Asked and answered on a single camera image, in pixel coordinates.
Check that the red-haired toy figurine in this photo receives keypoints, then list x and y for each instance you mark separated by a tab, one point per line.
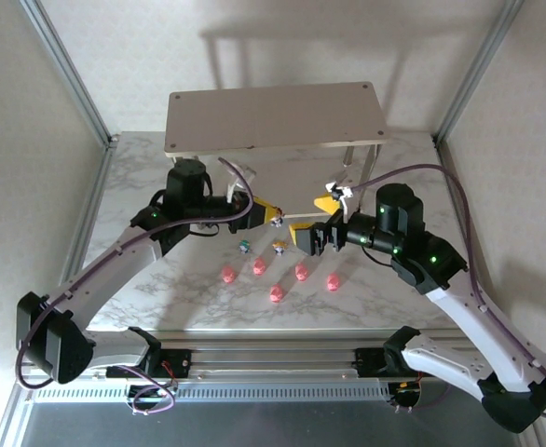
277	220

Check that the yellow-haired toy figurine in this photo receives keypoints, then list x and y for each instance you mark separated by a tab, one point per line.
280	248

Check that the teal-haired toy figurine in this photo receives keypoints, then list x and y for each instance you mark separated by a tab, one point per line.
243	246

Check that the pink pig toy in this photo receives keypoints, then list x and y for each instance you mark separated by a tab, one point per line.
259	266
302	272
276	293
227	274
332	281

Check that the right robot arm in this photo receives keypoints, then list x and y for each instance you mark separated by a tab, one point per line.
459	321

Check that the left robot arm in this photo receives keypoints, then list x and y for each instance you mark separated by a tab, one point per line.
96	279

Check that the two-tier beige shelf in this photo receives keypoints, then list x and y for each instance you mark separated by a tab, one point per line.
273	116

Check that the aluminium table side rail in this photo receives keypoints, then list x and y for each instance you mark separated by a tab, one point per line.
81	228
459	195

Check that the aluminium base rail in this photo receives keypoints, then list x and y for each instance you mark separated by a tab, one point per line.
277	358

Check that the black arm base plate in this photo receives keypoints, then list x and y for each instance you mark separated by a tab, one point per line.
180	361
368	361

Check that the aluminium frame post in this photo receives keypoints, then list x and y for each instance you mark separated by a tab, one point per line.
69	70
478	70

